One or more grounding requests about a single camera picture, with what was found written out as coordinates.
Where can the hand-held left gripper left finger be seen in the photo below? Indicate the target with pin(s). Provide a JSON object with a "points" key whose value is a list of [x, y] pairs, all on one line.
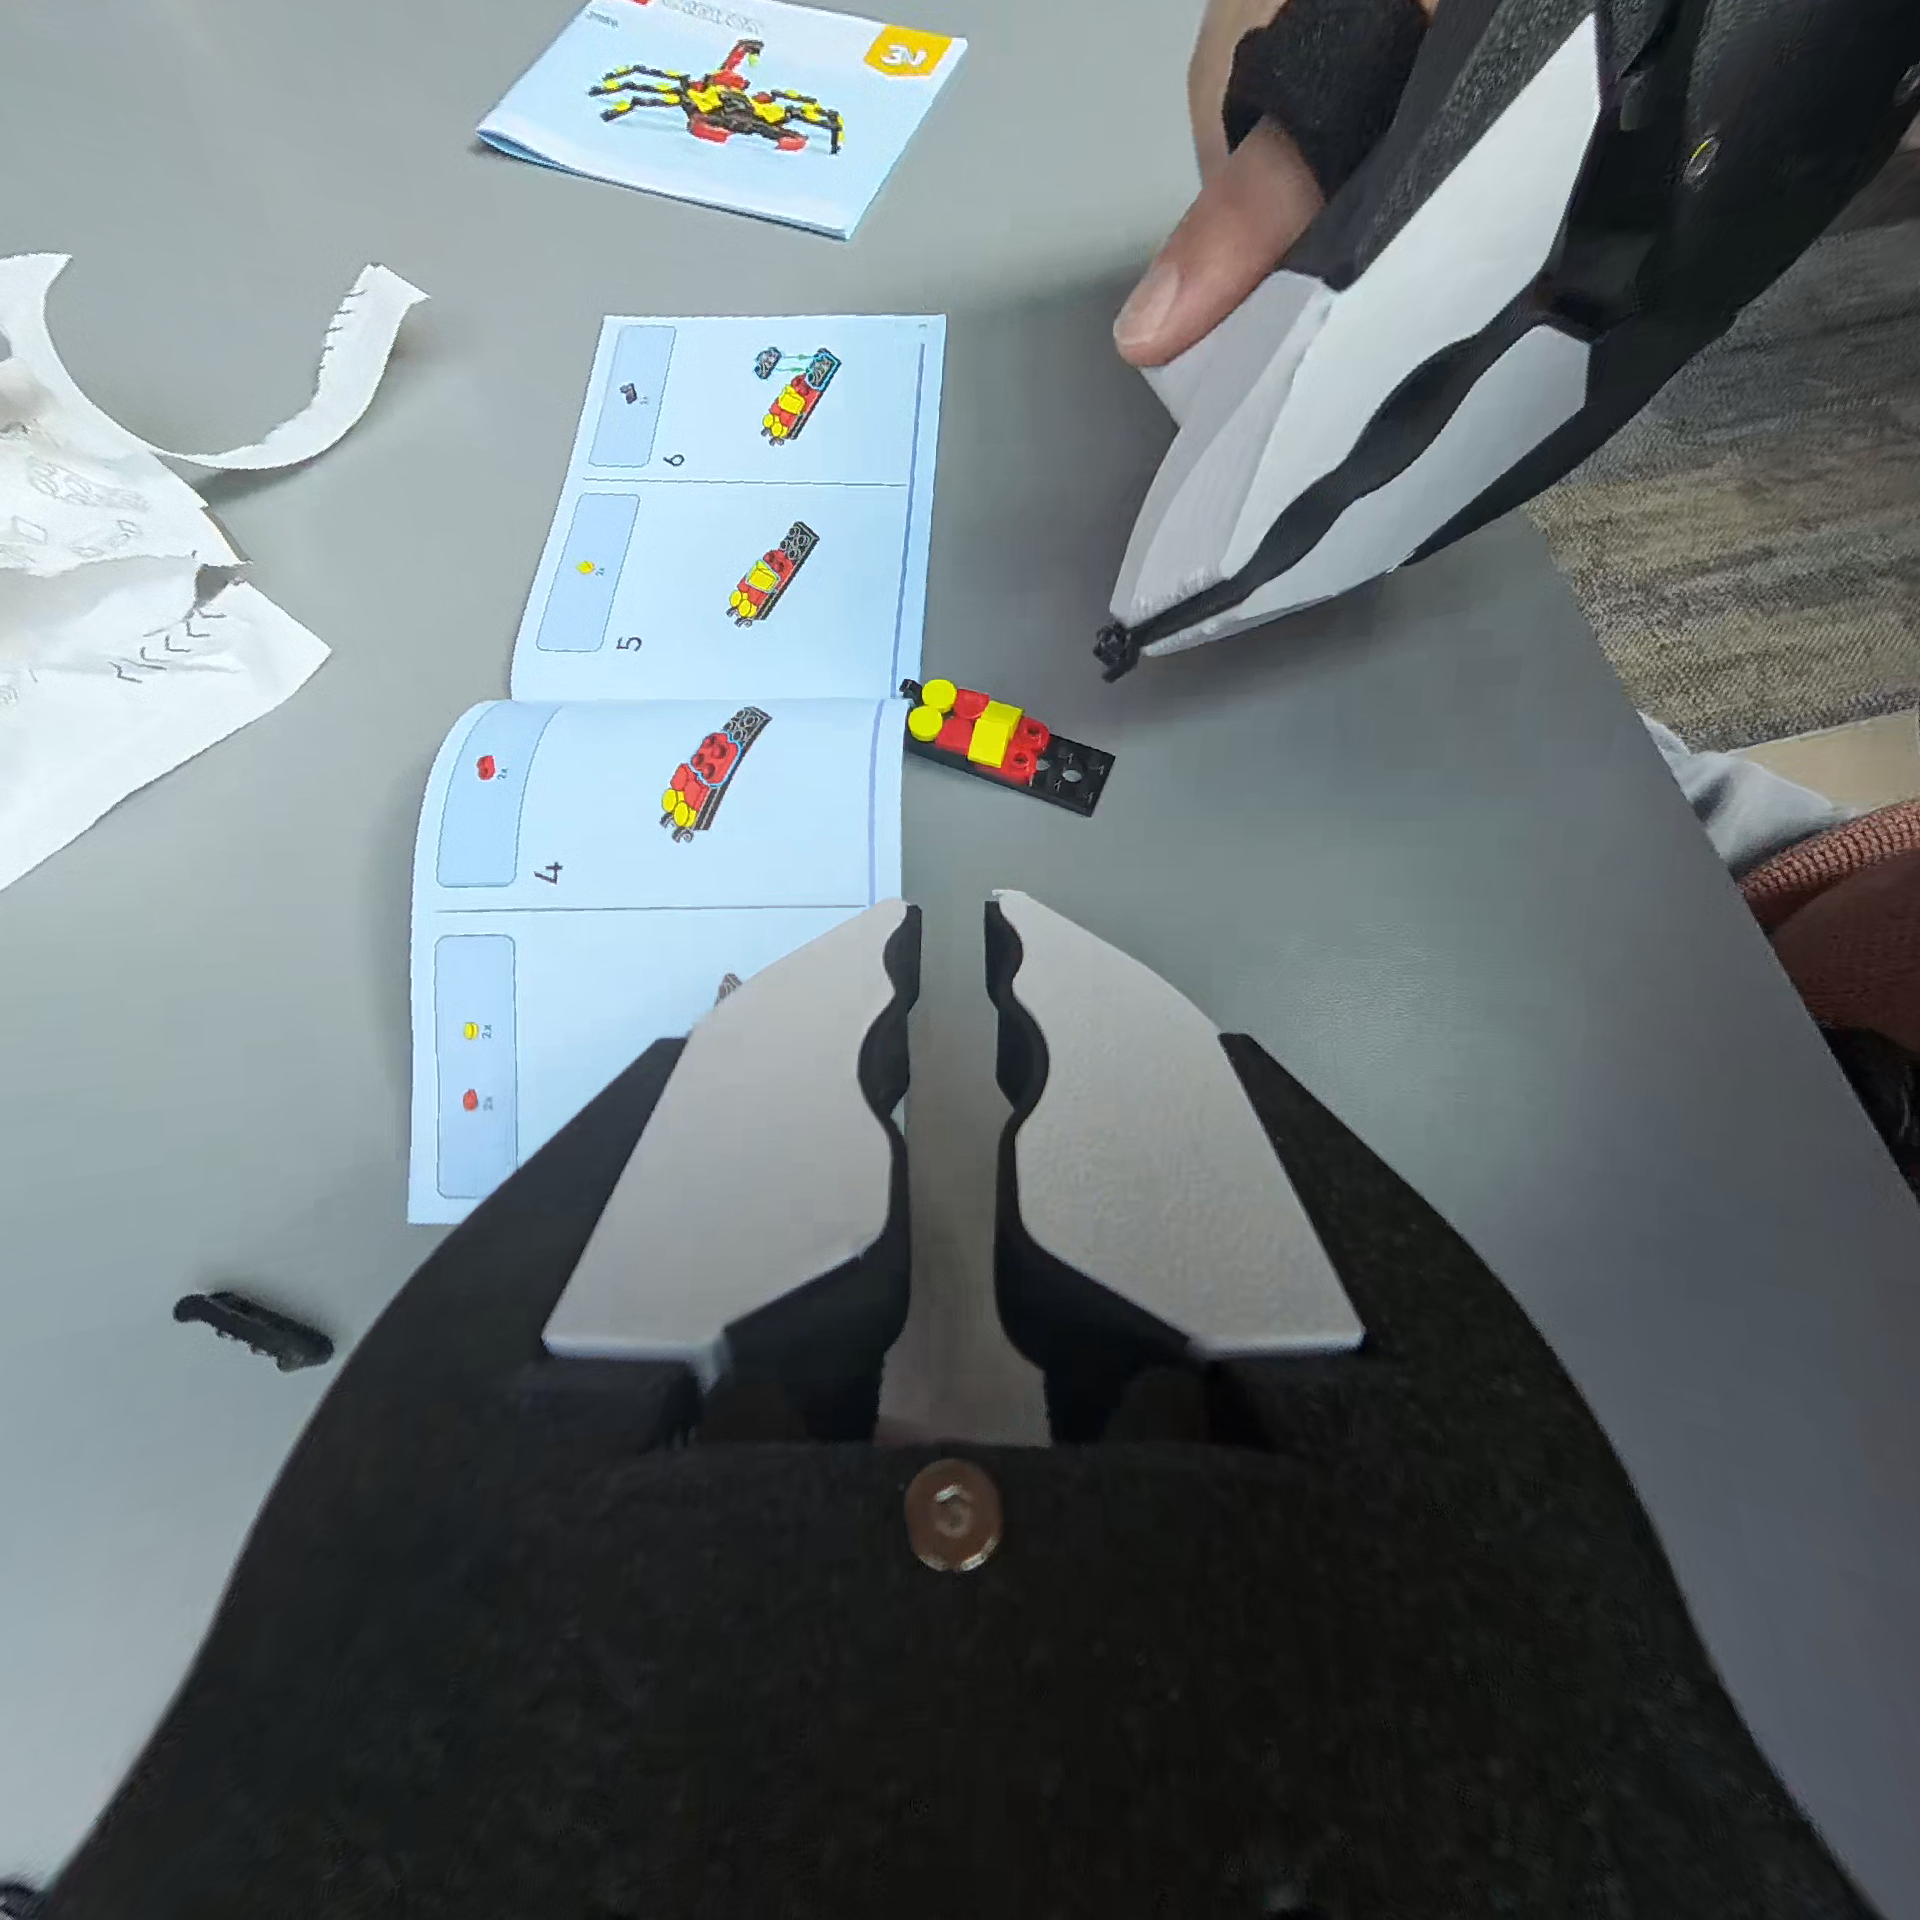
{"points": [[721, 1154]]}

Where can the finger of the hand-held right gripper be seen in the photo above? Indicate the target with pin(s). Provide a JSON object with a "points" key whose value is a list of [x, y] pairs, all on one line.
{"points": [[1442, 255], [1471, 449]]}

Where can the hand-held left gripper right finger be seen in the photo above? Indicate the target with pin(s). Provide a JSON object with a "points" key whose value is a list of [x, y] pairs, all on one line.
{"points": [[1164, 1154]]}

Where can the tiny black toy brick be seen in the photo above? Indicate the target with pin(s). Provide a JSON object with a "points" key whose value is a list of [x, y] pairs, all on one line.
{"points": [[1115, 648]]}

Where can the red yellow black brick assembly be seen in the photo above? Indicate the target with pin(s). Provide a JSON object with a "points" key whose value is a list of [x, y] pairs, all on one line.
{"points": [[992, 734]]}

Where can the grey desk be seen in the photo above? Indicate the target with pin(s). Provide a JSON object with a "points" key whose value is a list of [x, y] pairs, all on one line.
{"points": [[1351, 931]]}

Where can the person's right hand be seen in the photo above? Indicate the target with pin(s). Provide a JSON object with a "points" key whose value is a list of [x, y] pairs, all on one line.
{"points": [[1200, 279]]}

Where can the light grey cloth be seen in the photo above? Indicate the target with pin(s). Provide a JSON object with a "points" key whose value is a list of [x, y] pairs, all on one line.
{"points": [[1741, 796]]}

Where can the long black toy brick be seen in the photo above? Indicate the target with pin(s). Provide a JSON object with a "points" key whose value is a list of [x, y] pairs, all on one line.
{"points": [[255, 1330]]}

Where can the open blue instruction booklet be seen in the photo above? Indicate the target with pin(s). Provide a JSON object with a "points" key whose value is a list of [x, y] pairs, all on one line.
{"points": [[721, 577]]}

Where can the brown knit sweater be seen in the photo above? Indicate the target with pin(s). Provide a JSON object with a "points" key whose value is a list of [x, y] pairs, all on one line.
{"points": [[1852, 915]]}

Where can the closed blue instruction booklet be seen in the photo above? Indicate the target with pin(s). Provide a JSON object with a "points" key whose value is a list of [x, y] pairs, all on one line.
{"points": [[721, 174]]}

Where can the torn white paper bag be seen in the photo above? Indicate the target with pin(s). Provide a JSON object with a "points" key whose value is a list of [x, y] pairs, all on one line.
{"points": [[91, 720]]}

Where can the torn white paper strip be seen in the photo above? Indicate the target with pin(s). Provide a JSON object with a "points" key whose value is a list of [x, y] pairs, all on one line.
{"points": [[323, 409]]}

